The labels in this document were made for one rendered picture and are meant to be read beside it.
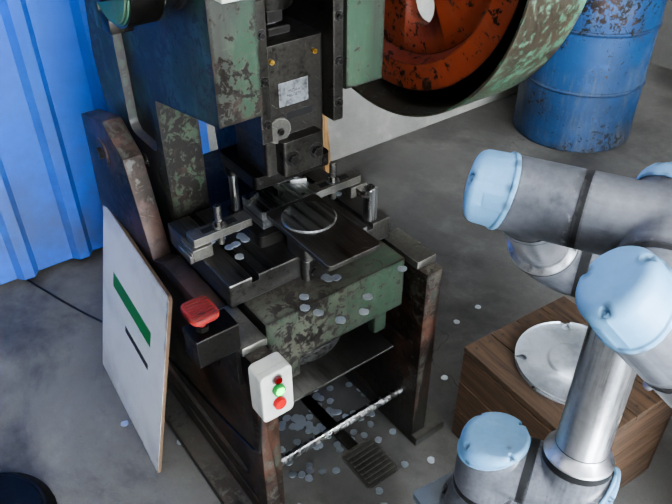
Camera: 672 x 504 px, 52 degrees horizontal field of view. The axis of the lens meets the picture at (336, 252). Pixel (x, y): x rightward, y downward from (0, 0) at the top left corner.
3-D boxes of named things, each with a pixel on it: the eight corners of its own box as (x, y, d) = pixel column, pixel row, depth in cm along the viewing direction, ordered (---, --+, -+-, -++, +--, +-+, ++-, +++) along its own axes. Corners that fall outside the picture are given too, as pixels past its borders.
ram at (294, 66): (336, 164, 151) (335, 30, 133) (278, 186, 144) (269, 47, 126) (292, 134, 162) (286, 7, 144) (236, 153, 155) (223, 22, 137)
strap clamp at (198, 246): (256, 237, 161) (252, 200, 155) (191, 264, 153) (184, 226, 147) (243, 225, 165) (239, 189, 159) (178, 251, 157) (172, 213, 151)
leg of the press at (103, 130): (292, 527, 179) (272, 250, 125) (254, 552, 174) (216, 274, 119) (144, 330, 238) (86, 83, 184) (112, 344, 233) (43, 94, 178)
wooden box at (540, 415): (649, 468, 193) (687, 383, 172) (553, 537, 176) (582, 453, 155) (542, 378, 220) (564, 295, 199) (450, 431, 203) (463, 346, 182)
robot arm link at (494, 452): (463, 442, 134) (472, 395, 126) (533, 467, 129) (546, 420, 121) (444, 491, 125) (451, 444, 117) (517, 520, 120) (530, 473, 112)
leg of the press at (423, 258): (443, 428, 204) (481, 161, 150) (414, 447, 199) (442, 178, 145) (275, 272, 263) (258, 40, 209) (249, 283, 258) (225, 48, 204)
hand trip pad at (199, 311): (225, 339, 137) (221, 311, 132) (198, 352, 134) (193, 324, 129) (208, 320, 141) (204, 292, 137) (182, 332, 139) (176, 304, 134)
